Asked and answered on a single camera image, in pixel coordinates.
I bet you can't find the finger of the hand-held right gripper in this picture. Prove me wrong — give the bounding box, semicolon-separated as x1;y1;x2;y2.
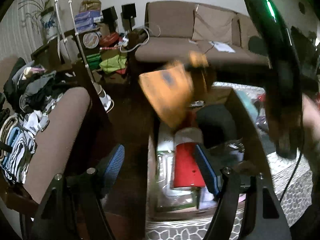
184;62;272;77

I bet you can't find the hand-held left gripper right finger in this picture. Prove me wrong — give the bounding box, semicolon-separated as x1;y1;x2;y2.
194;144;293;240

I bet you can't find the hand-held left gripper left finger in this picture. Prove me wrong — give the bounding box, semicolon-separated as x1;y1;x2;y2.
31;144;125;240

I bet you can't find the red pouch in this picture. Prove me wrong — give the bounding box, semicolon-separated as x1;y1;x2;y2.
172;127;207;188

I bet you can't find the brown cardboard box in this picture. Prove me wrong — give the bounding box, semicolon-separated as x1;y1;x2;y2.
147;85;275;220

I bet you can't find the orange cloth bag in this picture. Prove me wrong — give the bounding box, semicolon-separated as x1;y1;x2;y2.
139;51;209;128

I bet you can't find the person's right hand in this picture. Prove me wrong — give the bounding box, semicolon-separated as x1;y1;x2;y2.
301;95;320;173

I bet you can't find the white paper sheet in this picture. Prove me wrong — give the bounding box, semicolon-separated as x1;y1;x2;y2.
214;41;236;53

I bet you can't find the brown throw cushion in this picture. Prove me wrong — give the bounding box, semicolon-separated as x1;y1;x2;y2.
194;4;239;47

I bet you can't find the brown armchair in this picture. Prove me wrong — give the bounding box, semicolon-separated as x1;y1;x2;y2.
0;57;91;205

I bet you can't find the brown sofa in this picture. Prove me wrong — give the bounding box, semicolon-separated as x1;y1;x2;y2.
135;1;272;65

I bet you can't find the stack of folded clothes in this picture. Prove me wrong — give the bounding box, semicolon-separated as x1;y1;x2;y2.
0;110;50;183

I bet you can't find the yellow-green bag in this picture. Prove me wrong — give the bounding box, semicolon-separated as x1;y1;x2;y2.
99;55;128;75

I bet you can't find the pile of dark clothes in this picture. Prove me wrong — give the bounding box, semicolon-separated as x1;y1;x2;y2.
4;57;75;115

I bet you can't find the black speaker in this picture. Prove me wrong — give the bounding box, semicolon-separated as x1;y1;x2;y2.
122;3;137;19
101;6;118;23

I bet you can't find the white pole stand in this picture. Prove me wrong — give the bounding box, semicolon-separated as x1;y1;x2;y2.
53;0;115;111

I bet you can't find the stack of blue packets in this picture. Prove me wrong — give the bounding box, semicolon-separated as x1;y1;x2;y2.
74;11;102;30

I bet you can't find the potted plant in painted vase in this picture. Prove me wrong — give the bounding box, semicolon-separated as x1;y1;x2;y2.
19;0;60;43

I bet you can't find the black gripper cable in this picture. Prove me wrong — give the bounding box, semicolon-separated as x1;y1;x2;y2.
279;130;306;203

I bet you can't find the white cable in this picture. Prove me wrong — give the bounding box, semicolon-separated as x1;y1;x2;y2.
120;26;160;54

